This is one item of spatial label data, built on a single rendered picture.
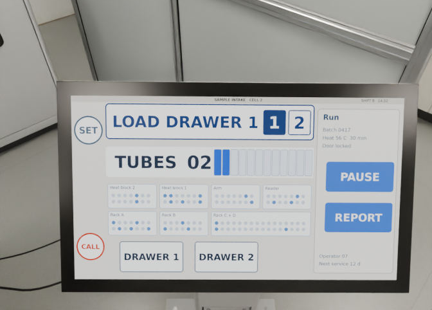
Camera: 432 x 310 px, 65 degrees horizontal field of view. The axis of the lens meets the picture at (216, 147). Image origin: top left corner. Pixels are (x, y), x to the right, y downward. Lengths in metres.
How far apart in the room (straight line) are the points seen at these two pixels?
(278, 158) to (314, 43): 0.73
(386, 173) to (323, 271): 0.17
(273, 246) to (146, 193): 0.20
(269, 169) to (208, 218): 0.11
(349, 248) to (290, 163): 0.16
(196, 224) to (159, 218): 0.06
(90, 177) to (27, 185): 1.65
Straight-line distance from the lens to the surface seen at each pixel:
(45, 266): 1.81
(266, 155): 0.49
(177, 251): 0.52
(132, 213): 0.51
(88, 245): 0.55
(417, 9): 1.03
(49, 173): 2.17
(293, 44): 1.23
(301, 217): 0.52
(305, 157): 0.50
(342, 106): 0.52
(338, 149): 0.52
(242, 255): 0.52
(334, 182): 0.52
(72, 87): 0.53
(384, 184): 0.55
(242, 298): 0.86
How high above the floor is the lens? 1.46
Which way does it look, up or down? 44 degrees down
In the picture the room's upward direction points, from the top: 1 degrees clockwise
